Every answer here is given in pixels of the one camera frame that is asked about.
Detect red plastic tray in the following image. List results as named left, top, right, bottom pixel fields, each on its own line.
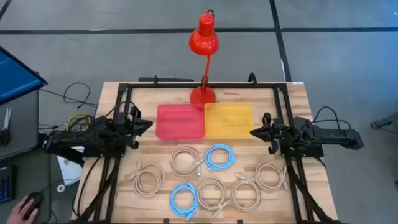
left=155, top=103, right=206, bottom=140

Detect yellow cable coil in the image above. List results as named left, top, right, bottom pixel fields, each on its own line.
left=66, top=112, right=93, bottom=132

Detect scissors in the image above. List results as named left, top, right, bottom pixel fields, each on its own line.
left=0, top=106, right=12, bottom=147

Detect computer monitor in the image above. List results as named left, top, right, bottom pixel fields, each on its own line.
left=0, top=45, right=49, bottom=106

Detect white paper sheet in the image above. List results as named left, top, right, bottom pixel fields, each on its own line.
left=57, top=146, right=85, bottom=187

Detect black keyboard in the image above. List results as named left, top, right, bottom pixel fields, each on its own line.
left=0, top=164, right=17, bottom=205

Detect grey side desk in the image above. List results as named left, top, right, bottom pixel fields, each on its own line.
left=0, top=90, right=52, bottom=224

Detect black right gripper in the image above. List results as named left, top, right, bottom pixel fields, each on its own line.
left=250, top=112, right=286, bottom=155

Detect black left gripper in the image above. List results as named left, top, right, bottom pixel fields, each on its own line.
left=117, top=105, right=154, bottom=150

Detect black floor cable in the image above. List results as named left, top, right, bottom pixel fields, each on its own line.
left=39, top=82, right=99, bottom=110

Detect beige hdmi cable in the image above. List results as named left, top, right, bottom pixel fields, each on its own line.
left=229, top=172, right=262, bottom=213
left=254, top=161, right=289, bottom=192
left=169, top=146, right=206, bottom=177
left=197, top=177, right=231, bottom=218
left=127, top=161, right=166, bottom=197

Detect black computer mouse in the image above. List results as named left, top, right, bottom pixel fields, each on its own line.
left=20, top=191, right=44, bottom=220

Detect yellow plastic tray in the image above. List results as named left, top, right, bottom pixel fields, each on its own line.
left=204, top=102, right=255, bottom=140

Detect red desk lamp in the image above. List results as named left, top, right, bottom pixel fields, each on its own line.
left=188, top=9, right=220, bottom=105

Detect black bar behind table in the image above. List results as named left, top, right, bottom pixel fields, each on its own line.
left=138, top=75, right=195, bottom=83

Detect person's hand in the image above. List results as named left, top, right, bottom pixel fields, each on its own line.
left=5, top=195, right=40, bottom=224

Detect blue HDMI cable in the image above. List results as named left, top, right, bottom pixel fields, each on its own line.
left=169, top=182, right=199, bottom=221
left=205, top=143, right=237, bottom=172

